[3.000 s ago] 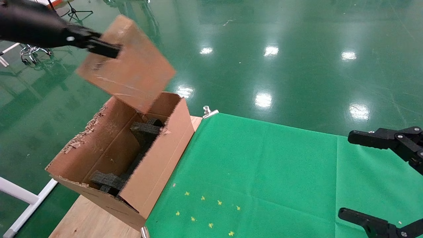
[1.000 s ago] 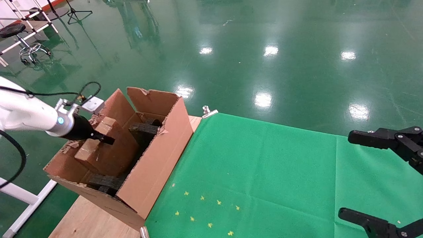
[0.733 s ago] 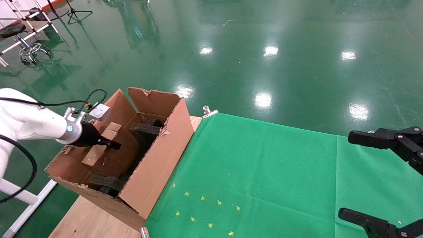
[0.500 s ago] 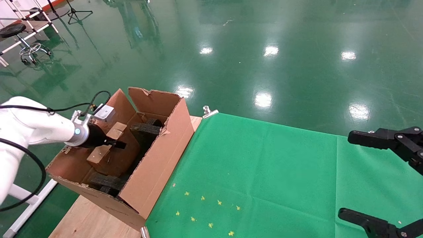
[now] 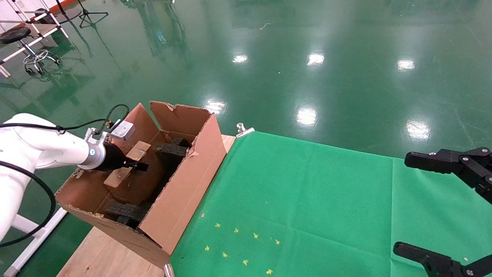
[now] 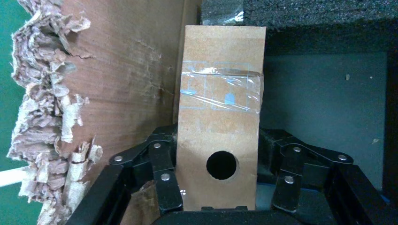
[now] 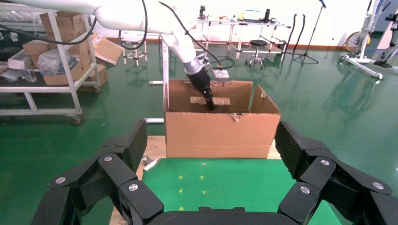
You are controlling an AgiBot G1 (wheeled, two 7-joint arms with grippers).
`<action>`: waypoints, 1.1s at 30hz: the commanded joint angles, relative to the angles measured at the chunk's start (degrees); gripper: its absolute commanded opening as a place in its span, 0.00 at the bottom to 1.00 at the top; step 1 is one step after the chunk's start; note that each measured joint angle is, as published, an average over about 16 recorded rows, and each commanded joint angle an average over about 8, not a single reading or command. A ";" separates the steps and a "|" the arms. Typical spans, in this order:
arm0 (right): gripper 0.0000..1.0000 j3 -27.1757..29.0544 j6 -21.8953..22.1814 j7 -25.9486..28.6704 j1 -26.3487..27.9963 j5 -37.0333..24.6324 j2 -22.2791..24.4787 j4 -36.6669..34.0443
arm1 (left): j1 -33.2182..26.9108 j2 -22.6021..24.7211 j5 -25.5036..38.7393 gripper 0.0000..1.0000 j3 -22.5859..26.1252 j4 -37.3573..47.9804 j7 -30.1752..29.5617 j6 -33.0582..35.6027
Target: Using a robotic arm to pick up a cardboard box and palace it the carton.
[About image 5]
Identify green table cloth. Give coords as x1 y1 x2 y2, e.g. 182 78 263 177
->
169 131 492 277

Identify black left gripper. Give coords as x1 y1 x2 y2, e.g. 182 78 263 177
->
101 143 149 172

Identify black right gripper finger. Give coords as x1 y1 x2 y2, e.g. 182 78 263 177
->
393 242 492 277
404 147 492 204

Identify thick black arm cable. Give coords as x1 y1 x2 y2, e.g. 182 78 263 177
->
0 161 57 248

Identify black round swivel stool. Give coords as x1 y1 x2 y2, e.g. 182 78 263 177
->
0 26 62 76

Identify white desk frame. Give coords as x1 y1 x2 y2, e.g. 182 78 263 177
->
3 208 68 277

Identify black foam padding block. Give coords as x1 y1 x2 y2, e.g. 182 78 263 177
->
105 201 151 228
153 137 191 162

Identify large open brown carton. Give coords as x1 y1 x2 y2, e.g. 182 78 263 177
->
55 101 227 269

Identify white pipe frame table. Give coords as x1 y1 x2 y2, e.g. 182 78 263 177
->
0 0 70 78

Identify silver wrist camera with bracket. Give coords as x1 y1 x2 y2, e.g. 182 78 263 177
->
85 120 136 145

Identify small brown cardboard box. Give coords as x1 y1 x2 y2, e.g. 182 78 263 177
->
103 141 165 206

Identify black tripod stand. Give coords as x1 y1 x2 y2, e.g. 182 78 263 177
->
56 0 109 29

